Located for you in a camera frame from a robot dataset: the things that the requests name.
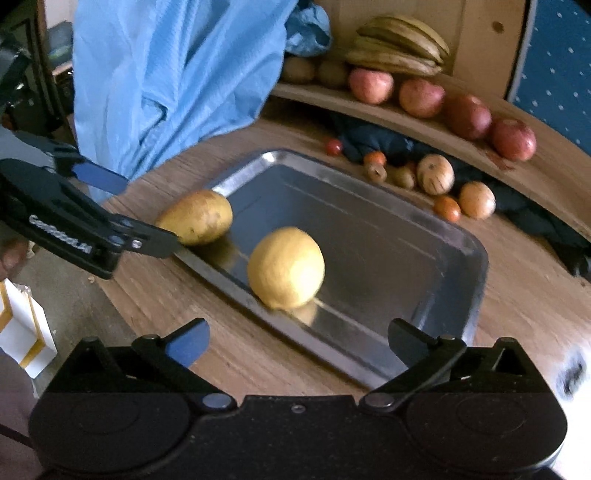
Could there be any white box with yellow trim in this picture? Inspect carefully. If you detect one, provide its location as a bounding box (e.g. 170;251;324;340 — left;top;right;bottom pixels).
0;279;58;379

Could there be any crumpled blue plastic bag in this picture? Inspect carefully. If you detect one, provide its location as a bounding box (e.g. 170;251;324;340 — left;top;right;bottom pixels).
284;4;332;58

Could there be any person's left hand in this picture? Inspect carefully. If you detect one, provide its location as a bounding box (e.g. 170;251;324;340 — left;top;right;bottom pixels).
0;240;30;280

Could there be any curved wooden shelf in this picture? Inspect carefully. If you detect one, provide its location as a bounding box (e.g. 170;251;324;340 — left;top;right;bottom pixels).
270;69;591;241

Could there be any brown kiwi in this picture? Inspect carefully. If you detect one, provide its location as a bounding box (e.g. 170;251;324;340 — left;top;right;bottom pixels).
281;55;317;85
317;60;349;88

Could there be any brown potato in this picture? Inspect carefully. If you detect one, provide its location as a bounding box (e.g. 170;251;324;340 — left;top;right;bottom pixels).
156;189;234;246

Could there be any pale round speckled fruit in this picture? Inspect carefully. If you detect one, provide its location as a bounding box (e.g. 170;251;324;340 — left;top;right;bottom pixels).
458;181;496;220
417;154;455;196

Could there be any banana bunch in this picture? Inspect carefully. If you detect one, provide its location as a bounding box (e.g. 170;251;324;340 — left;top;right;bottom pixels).
345;15;451;77

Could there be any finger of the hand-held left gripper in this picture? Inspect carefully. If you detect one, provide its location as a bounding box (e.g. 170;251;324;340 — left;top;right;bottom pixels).
11;131;129;195
105;217;180;260

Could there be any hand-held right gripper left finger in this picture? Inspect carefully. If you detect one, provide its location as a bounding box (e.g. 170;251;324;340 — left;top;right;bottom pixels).
44;318;237;413

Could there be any yellow lemon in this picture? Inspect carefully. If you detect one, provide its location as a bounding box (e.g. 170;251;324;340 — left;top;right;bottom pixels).
248;226;326;310

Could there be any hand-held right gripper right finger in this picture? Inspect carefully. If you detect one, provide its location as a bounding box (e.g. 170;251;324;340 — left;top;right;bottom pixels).
360;318;552;414

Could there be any dark cloth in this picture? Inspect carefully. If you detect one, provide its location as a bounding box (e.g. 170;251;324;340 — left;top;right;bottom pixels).
330;113;591;278

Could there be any red apple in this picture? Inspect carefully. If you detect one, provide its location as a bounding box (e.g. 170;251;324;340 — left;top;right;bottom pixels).
348;68;394;105
444;95;493;140
399;78;447;119
490;118;537;162

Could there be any blue dotted cloth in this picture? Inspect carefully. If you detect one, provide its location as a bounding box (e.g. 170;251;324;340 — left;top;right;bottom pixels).
505;0;591;118

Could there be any metal tray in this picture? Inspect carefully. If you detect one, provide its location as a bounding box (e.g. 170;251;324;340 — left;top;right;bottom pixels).
173;148;490;391

